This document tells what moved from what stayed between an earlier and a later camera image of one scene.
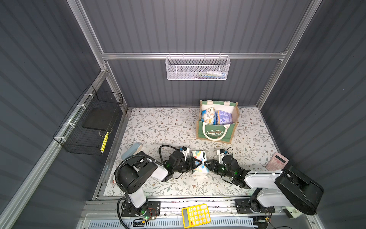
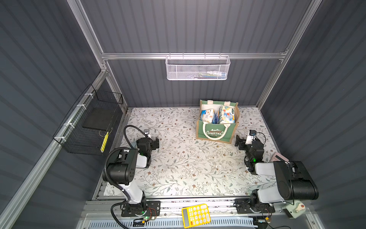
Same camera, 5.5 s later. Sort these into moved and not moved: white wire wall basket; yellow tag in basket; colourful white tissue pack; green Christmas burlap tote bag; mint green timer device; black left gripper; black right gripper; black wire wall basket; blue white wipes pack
Moved: colourful white tissue pack; black left gripper; black right gripper
Not moved: mint green timer device; blue white wipes pack; green Christmas burlap tote bag; white wire wall basket; black wire wall basket; yellow tag in basket
